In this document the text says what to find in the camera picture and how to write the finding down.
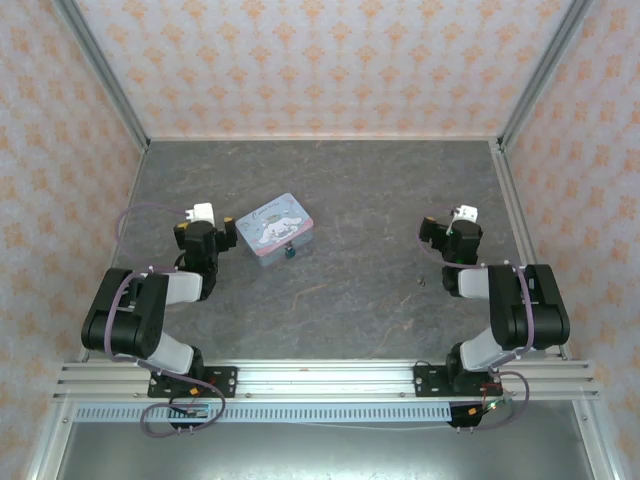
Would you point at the cartoon dog tin box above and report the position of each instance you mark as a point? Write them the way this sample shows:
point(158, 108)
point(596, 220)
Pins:
point(274, 229)

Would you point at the small dark padlock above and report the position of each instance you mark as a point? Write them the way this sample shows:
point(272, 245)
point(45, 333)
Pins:
point(289, 251)

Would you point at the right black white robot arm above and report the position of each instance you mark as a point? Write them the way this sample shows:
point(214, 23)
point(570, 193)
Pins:
point(530, 310)

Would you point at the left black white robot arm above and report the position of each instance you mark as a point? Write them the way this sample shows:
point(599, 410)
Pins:
point(130, 320)

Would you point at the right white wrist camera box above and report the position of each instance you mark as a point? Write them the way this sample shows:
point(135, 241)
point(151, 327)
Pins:
point(467, 212)

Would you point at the aluminium table side rail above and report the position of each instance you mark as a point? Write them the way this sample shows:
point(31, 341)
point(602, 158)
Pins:
point(515, 210)

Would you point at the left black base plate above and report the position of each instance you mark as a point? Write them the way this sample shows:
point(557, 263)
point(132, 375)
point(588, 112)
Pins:
point(222, 380)

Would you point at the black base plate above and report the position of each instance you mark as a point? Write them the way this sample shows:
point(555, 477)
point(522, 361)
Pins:
point(430, 380)
point(222, 380)

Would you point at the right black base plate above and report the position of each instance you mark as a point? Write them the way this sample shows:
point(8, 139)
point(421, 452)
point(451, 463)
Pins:
point(430, 380)

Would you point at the aluminium mounting rail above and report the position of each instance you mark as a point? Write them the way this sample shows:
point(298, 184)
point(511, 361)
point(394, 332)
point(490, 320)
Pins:
point(325, 380)

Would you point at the aluminium corner frame post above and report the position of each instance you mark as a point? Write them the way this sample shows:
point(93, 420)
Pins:
point(542, 75)
point(105, 75)

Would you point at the aluminium lower frame leg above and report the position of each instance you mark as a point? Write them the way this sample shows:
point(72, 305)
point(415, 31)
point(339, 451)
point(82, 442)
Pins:
point(50, 440)
point(595, 440)

